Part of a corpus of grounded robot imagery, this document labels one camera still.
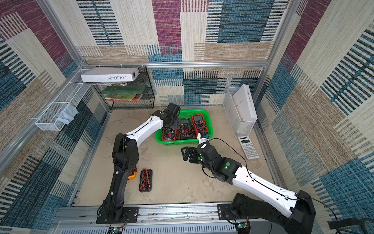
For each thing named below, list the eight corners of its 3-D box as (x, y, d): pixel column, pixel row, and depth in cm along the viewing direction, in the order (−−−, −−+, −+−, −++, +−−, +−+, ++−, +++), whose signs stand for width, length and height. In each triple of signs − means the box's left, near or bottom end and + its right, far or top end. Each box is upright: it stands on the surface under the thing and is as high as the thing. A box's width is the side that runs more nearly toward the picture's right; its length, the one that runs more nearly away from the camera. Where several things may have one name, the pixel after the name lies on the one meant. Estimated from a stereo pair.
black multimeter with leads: (139, 192, 82) (137, 190, 78) (142, 171, 89) (140, 168, 86) (151, 191, 82) (150, 189, 79) (152, 170, 90) (151, 167, 86)
